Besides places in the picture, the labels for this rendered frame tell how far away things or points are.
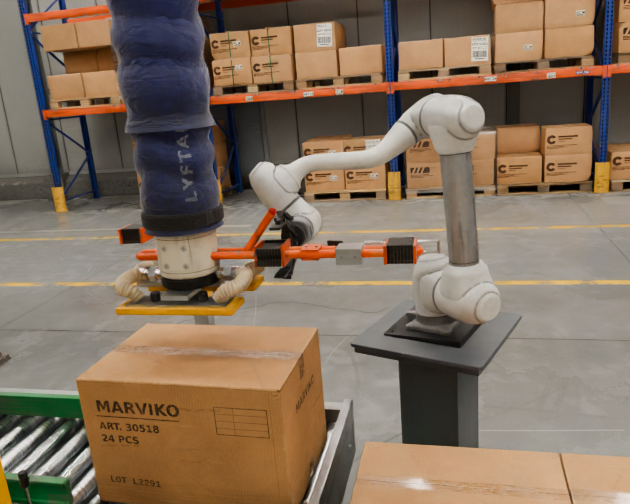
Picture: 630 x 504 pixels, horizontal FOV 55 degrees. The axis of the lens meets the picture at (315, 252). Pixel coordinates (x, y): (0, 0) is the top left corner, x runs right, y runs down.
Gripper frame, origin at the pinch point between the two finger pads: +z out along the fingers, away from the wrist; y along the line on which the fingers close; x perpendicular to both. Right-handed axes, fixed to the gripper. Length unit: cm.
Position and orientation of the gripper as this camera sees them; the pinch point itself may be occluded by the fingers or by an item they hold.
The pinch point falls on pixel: (277, 252)
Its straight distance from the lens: 167.1
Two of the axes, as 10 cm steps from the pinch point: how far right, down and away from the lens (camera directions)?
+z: -2.1, 2.8, -9.4
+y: 0.8, 9.6, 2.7
